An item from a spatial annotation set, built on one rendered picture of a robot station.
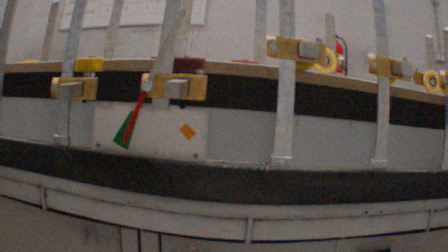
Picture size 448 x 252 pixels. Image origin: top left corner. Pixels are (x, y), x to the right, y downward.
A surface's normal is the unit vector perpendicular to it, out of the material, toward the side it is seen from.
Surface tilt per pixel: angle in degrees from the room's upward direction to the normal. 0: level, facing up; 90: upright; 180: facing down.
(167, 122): 90
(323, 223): 90
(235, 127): 90
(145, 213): 90
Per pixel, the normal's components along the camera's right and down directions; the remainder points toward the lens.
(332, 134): -0.02, 0.05
